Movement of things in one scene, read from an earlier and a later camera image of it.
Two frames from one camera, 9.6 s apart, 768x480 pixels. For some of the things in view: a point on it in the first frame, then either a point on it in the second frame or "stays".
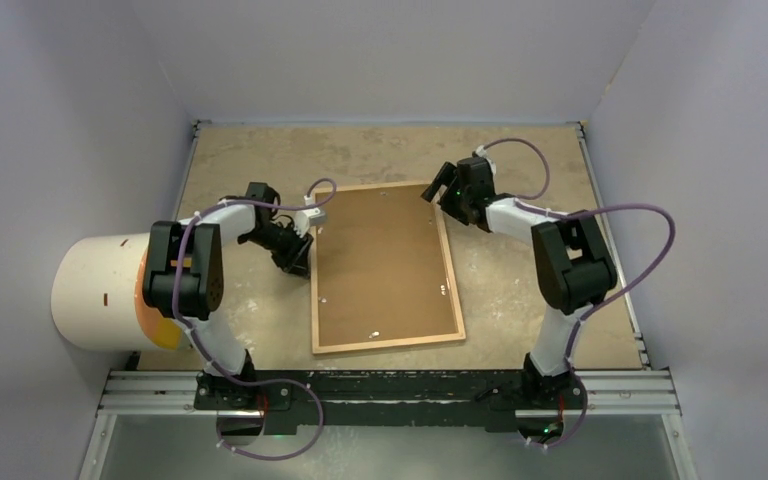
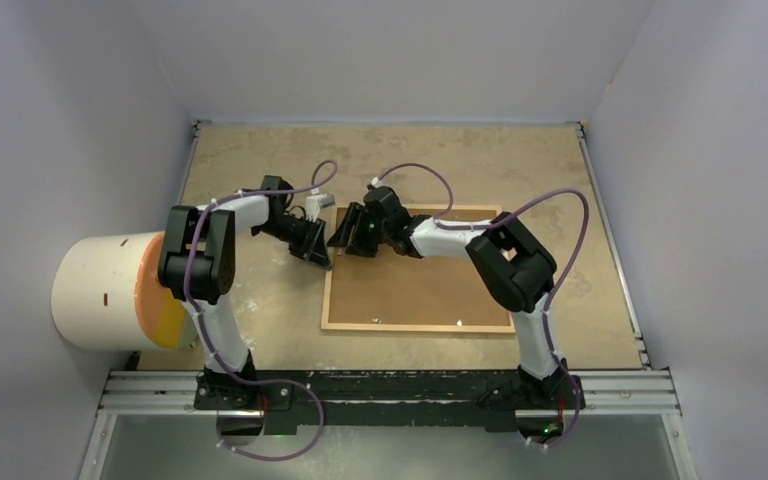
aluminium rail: x=174 y=393 stays
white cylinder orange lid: x=98 y=297 stays
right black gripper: x=445 y=174 → x=356 y=216
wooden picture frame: x=316 y=349 → x=446 y=328
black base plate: x=384 y=401 stays
